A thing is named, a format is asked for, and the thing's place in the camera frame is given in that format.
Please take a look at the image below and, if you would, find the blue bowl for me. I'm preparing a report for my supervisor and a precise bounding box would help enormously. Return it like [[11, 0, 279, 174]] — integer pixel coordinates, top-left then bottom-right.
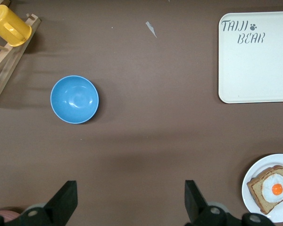
[[50, 75, 100, 125]]

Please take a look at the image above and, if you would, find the yellow mug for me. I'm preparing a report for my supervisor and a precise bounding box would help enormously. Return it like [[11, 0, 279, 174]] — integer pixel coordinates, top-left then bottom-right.
[[0, 5, 33, 47]]

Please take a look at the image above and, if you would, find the cream bear print tray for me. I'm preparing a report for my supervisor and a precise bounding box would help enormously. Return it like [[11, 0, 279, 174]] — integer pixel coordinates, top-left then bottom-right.
[[218, 11, 283, 104]]

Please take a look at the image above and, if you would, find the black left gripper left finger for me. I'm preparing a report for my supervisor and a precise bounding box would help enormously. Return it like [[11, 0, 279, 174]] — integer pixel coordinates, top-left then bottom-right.
[[0, 180, 78, 226]]

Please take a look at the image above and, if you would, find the small white paper scrap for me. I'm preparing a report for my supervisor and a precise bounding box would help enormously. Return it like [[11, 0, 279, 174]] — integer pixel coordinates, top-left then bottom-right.
[[145, 21, 158, 38]]

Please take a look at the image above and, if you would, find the wooden mug rack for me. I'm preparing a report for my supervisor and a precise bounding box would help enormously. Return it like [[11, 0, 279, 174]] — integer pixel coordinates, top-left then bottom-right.
[[0, 13, 42, 108]]

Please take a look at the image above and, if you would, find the toast slice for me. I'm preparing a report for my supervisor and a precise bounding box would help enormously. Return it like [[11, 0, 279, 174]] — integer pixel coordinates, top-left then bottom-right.
[[247, 165, 283, 215]]

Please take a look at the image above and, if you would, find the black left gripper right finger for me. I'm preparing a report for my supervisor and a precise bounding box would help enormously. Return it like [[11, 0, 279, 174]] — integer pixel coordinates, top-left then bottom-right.
[[184, 180, 277, 226]]

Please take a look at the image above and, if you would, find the fried egg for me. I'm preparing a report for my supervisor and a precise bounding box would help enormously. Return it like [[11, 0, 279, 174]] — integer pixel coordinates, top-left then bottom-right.
[[261, 173, 283, 202]]

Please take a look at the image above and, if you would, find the white round plate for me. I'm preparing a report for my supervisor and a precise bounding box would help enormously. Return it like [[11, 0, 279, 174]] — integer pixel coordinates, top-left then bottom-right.
[[241, 153, 283, 223]]

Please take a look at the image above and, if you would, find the pink bowl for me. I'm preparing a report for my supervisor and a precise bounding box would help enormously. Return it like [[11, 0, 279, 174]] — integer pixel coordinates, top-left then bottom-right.
[[0, 207, 21, 223]]

